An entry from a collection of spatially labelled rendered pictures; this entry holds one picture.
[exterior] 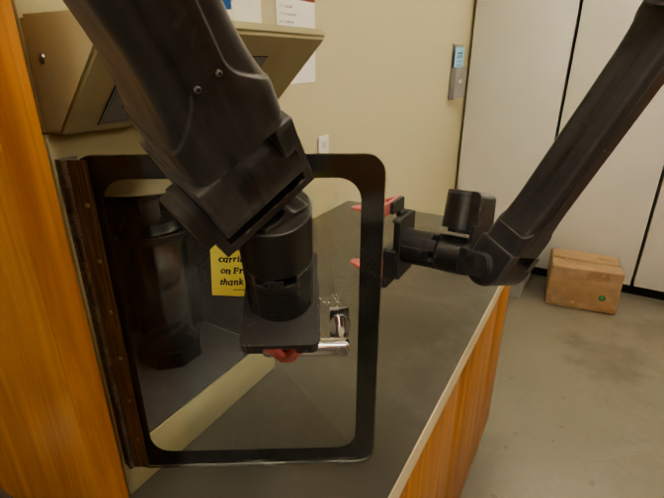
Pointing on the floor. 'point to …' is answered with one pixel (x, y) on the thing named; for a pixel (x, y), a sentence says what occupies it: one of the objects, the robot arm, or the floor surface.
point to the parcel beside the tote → (583, 281)
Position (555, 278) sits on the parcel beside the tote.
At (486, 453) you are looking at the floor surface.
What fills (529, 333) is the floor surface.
